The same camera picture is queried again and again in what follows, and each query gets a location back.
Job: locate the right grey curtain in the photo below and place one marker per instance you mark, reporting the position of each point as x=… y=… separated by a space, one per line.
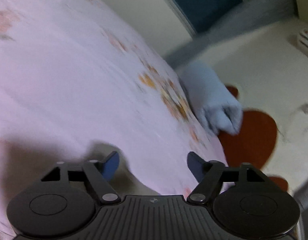
x=242 y=19

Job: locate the grey pants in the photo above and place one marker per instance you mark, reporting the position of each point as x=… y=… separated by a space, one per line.
x=123 y=181

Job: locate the red wooden headboard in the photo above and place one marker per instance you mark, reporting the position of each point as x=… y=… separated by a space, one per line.
x=254 y=144

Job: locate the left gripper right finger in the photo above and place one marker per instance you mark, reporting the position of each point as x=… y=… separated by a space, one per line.
x=208 y=175

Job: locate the blue rolled duvet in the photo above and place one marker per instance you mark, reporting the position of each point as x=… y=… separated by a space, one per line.
x=215 y=108

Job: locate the pink floral bed sheet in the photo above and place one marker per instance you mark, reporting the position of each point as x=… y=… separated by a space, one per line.
x=71 y=72

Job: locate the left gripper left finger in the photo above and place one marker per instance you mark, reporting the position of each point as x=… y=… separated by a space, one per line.
x=98 y=174

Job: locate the white air conditioner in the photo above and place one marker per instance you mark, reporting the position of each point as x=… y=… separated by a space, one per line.
x=302 y=41

